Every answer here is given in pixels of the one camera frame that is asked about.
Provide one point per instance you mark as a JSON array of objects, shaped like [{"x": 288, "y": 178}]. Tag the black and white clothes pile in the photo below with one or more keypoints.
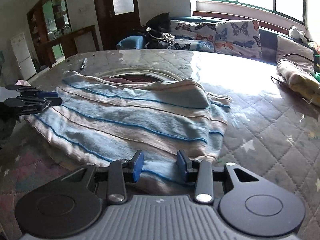
[{"x": 157, "y": 38}]

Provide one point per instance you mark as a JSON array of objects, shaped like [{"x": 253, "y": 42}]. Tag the butterfly print cushion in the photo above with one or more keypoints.
[
  {"x": 192, "y": 30},
  {"x": 192, "y": 46},
  {"x": 237, "y": 38}
]

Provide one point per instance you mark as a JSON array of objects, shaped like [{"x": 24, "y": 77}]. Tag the white plush toy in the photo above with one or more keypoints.
[{"x": 296, "y": 32}]

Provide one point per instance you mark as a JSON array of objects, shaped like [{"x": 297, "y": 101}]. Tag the dark wooden cabinet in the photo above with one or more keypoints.
[{"x": 72, "y": 33}]

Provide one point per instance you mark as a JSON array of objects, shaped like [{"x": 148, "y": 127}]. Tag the grey cushion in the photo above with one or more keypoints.
[{"x": 292, "y": 47}]

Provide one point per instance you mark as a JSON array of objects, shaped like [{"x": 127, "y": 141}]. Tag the blue chair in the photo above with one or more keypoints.
[{"x": 130, "y": 42}]

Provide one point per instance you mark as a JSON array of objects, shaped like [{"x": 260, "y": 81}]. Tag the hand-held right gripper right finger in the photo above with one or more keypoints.
[{"x": 182, "y": 166}]

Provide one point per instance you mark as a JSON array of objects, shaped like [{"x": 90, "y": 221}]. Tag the pink white plastic bag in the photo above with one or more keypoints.
[{"x": 22, "y": 83}]

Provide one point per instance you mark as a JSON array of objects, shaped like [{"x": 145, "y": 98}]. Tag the dark wooden door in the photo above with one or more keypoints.
[{"x": 105, "y": 17}]

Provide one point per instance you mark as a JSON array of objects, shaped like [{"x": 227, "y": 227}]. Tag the black bag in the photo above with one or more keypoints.
[{"x": 158, "y": 22}]

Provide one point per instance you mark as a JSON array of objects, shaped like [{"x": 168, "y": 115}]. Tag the white refrigerator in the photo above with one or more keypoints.
[{"x": 22, "y": 55}]

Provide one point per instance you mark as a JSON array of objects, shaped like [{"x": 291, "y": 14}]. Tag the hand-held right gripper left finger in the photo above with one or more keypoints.
[{"x": 138, "y": 166}]

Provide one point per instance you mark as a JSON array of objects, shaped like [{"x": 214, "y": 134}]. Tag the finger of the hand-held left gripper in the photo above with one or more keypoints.
[
  {"x": 53, "y": 102},
  {"x": 47, "y": 94}
]

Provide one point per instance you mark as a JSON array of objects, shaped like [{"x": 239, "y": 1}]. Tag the folded beige and yellow blanket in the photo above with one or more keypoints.
[{"x": 297, "y": 80}]

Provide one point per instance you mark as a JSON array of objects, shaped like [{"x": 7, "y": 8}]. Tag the black marker pen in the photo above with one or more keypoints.
[{"x": 83, "y": 63}]

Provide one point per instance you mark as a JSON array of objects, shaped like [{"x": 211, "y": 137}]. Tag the blue beige striped towel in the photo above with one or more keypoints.
[{"x": 125, "y": 120}]

